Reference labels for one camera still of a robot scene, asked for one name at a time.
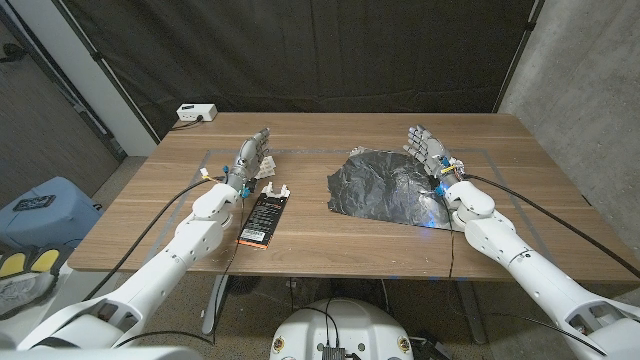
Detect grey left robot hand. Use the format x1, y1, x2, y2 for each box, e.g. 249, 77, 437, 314
225, 127, 272, 189

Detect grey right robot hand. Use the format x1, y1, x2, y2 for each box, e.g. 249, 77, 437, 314
402, 124, 466, 187

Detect crinkled aluminium foil sheet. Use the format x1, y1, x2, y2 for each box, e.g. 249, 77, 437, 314
326, 146, 454, 232

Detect white left shoulder cover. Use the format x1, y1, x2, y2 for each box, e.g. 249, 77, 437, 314
0, 345, 204, 360

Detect black orange package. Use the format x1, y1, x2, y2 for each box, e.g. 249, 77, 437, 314
235, 182, 292, 251

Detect white power box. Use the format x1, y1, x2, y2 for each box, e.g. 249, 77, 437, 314
175, 103, 219, 123

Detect black backdrop curtain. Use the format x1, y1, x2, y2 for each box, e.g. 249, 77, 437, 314
52, 0, 544, 141

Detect black ribbed round object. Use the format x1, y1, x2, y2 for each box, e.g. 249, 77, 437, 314
227, 274, 262, 296

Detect black backdrop pole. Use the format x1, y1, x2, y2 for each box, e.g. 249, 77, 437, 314
493, 0, 545, 114
52, 0, 162, 144

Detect white table leg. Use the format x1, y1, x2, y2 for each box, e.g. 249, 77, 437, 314
201, 274, 230, 335

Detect grey table leg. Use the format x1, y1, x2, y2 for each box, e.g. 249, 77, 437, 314
455, 280, 489, 345

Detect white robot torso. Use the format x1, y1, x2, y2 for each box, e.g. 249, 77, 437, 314
269, 298, 415, 360

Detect black device on bin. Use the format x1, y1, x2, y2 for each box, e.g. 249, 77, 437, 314
12, 194, 57, 212

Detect yellow black padded item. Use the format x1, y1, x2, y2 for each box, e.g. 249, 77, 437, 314
0, 244, 76, 321

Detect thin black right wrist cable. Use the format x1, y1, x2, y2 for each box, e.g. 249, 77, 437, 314
439, 192, 609, 357

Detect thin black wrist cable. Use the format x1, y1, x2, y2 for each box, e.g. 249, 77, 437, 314
113, 187, 249, 349
439, 192, 609, 357

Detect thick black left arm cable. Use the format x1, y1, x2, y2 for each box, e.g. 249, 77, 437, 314
82, 175, 226, 302

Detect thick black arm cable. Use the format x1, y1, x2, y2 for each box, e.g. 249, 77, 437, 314
82, 175, 226, 302
462, 173, 640, 280

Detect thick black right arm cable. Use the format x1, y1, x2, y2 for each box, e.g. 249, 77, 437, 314
462, 173, 640, 280

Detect thin black left wrist cable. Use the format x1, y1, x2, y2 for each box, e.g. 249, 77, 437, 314
113, 187, 249, 349

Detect black wall hook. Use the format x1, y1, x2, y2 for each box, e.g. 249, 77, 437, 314
0, 43, 27, 64

